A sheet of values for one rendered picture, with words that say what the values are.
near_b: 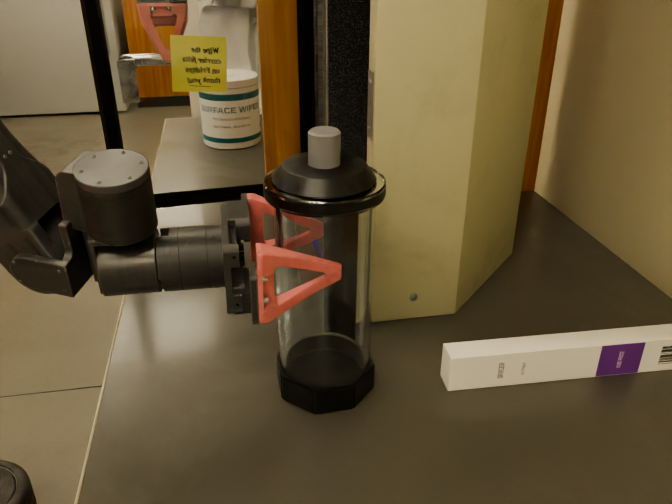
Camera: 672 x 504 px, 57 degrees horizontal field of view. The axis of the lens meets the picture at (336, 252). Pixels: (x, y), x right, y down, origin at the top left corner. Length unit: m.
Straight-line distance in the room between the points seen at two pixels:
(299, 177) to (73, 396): 1.83
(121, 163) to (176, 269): 0.10
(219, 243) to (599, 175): 0.70
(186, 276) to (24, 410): 1.76
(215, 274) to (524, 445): 0.32
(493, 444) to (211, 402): 0.28
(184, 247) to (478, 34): 0.35
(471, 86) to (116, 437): 0.49
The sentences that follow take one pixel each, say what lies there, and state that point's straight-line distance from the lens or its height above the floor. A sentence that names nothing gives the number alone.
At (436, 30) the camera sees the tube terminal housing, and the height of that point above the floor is 1.27.
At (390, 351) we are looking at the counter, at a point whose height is 0.94.
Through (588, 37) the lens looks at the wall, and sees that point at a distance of 1.12.
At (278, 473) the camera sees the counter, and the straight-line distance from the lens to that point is 0.57.
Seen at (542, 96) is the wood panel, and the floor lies 1.11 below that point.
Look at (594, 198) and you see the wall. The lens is 1.09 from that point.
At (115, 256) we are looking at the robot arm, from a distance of 0.55.
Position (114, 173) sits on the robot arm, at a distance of 0.51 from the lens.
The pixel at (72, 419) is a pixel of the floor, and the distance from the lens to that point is 2.18.
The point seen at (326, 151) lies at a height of 1.20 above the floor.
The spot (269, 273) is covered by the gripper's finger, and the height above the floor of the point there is 1.11.
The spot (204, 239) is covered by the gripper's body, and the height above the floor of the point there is 1.12.
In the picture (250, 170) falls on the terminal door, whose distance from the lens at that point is 0.96.
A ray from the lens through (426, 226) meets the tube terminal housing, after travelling 0.71.
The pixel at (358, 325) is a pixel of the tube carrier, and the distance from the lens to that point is 0.58.
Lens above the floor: 1.36
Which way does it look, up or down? 27 degrees down
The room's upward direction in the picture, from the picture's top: straight up
